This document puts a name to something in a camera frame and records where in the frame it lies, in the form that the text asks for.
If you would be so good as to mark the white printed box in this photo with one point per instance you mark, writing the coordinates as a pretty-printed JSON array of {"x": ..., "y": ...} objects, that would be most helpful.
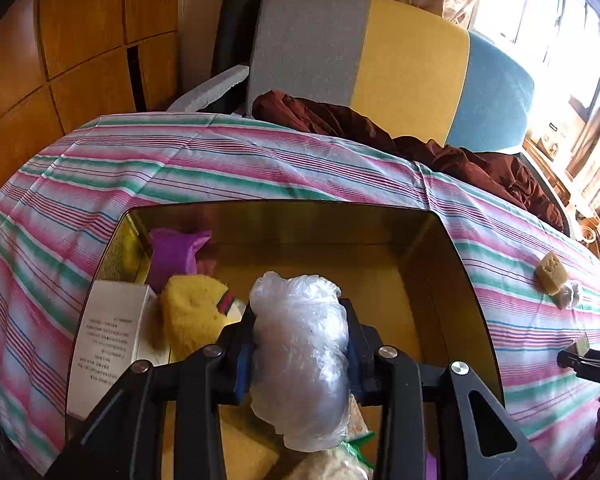
[{"x": 110, "y": 330}]

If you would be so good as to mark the balled clear plastic bag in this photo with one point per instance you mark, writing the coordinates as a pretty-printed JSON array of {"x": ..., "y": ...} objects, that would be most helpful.
[{"x": 570, "y": 295}]

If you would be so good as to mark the purple packet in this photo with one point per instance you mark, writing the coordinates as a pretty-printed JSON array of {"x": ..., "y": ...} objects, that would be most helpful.
[
  {"x": 431, "y": 467},
  {"x": 175, "y": 257}
]

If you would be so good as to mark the dark red cloth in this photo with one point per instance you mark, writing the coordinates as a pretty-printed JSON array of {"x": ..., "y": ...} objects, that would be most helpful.
[{"x": 480, "y": 170}]

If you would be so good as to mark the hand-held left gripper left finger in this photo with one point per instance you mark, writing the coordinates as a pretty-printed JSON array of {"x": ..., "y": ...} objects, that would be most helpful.
[{"x": 242, "y": 375}]

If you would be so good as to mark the gold box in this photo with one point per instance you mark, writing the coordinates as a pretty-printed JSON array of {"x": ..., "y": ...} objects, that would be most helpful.
[{"x": 370, "y": 260}]

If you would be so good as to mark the red green striped item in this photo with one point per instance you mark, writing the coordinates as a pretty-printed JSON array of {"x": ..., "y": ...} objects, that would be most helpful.
[{"x": 227, "y": 306}]

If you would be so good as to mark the grey yellow blue chair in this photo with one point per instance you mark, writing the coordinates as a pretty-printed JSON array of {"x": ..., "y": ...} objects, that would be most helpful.
[{"x": 405, "y": 60}]

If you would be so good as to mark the yellow snack packet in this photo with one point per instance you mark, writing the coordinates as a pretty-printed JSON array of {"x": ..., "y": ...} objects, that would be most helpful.
[{"x": 330, "y": 467}]

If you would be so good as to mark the wooden wardrobe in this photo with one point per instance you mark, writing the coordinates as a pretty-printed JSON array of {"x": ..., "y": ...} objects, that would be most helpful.
[{"x": 80, "y": 35}]

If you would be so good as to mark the striped bedsheet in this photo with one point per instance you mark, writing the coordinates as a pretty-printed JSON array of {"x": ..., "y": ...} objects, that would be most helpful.
[{"x": 230, "y": 170}]

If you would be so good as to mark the small yellow sponge block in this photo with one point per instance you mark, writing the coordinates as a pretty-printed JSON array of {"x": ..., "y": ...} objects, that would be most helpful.
[{"x": 550, "y": 270}]

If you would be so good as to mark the large yellow sponge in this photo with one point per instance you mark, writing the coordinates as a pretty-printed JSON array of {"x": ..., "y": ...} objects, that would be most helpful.
[{"x": 190, "y": 310}]

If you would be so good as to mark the window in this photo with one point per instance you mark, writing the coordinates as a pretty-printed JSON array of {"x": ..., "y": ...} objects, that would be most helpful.
[{"x": 530, "y": 10}]

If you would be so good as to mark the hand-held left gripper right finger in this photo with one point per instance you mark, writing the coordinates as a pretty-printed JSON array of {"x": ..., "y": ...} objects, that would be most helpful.
[{"x": 355, "y": 370}]

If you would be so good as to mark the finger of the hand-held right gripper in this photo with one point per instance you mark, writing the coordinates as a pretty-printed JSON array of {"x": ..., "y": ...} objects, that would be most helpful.
[{"x": 580, "y": 362}]

